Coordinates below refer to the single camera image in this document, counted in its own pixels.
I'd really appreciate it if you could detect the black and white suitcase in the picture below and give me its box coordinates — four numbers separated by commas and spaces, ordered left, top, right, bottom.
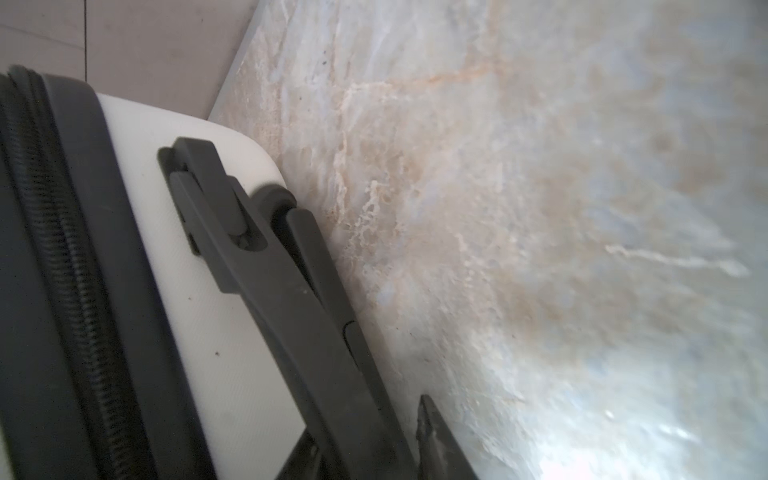
1, 66, 418, 479

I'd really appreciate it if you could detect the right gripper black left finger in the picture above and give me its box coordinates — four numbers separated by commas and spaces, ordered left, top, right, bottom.
276, 430, 327, 480

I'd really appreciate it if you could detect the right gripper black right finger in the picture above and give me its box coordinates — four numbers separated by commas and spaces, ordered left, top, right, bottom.
416, 394, 478, 480

